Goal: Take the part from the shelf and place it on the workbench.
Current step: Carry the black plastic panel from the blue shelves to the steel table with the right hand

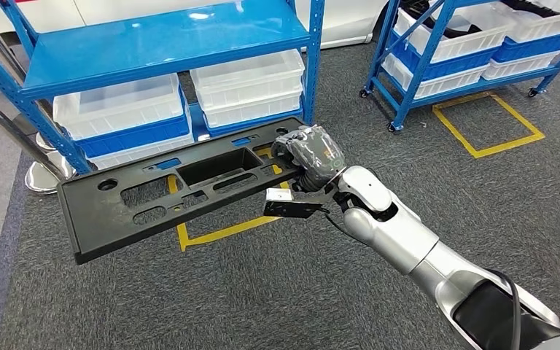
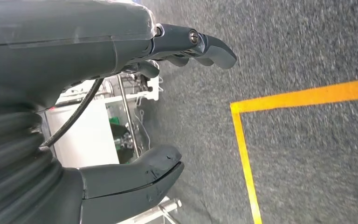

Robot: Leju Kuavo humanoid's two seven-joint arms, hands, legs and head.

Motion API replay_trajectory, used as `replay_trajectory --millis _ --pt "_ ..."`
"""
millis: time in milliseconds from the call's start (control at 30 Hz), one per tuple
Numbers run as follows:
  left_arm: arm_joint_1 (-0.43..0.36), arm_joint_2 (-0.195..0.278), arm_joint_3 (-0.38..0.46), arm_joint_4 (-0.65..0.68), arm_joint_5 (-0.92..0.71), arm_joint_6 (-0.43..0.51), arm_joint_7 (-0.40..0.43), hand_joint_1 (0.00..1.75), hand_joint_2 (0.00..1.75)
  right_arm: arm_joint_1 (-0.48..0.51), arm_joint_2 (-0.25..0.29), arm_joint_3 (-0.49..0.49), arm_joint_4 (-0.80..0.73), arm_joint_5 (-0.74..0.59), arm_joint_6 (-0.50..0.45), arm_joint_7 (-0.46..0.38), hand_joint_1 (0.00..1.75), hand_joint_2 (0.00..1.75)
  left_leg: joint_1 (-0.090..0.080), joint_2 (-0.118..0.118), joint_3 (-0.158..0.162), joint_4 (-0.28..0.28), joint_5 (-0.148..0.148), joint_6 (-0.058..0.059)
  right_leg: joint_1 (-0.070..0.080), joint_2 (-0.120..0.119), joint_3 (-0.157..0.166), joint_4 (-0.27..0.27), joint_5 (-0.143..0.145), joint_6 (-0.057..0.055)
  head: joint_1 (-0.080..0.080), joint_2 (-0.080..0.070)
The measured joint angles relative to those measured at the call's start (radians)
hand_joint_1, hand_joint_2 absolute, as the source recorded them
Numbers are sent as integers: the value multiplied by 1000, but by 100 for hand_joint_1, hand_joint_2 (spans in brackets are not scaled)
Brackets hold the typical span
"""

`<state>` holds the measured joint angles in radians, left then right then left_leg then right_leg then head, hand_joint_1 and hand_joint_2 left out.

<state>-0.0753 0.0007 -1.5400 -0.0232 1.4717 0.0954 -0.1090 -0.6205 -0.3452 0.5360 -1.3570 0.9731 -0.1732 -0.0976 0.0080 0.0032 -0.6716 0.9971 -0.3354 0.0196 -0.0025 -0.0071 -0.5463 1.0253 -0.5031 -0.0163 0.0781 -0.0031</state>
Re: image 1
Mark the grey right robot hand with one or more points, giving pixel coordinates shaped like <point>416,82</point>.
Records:
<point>314,154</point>

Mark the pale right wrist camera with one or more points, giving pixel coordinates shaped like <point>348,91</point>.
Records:
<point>289,208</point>

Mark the black curved car part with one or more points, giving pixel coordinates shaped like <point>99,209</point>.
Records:
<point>526,6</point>
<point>454,33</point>

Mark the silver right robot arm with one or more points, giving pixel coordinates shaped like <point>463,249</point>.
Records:
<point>396,232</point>

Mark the black plastic panel part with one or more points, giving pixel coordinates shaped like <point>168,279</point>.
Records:
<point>96,227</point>

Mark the white car red stripe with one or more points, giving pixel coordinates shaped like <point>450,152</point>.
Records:
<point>343,19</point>

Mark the blue metal shelf rack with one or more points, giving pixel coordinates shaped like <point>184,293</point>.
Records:
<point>164,38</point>

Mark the blue shelf rack on casters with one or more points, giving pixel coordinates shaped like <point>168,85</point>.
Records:
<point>420,63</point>

